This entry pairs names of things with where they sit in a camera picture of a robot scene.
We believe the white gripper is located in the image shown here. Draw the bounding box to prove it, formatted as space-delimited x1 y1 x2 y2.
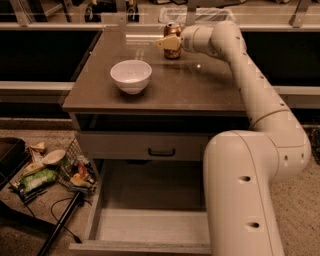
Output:
154 25 214 55

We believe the orange soda can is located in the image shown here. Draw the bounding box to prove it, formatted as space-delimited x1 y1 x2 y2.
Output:
163 22 182 59

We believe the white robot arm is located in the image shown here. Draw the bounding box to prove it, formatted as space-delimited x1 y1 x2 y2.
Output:
154 21 311 256

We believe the grey drawer cabinet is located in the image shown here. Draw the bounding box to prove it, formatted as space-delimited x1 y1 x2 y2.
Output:
63 28 249 177

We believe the open bottom drawer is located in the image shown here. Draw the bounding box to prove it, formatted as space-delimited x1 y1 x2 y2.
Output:
70 160 211 256

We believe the clear plastic tray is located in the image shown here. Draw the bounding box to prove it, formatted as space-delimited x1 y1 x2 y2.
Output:
158 7 236 24

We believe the white ceramic bowl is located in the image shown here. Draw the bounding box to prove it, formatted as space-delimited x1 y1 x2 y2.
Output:
110 60 152 95

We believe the small white dish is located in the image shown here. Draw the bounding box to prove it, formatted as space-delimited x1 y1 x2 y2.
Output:
42 149 66 165

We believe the green snack bag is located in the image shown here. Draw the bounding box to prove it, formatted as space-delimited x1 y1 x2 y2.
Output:
22 168 57 193

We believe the black bin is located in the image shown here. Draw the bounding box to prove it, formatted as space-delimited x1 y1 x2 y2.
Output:
0 137 31 191

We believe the black pole on floor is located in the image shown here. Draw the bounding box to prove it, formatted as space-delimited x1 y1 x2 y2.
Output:
37 192 83 256

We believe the closed drawer with black handle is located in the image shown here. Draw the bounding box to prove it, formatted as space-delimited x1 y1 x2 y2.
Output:
75 131 211 161

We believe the wire basket with items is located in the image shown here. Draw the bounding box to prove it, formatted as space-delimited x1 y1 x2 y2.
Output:
58 139 97 195

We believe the black wire basket right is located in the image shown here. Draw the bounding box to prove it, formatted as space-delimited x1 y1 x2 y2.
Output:
309 128 320 165

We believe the black cable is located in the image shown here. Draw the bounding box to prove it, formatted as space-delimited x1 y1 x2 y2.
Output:
49 197 93 244

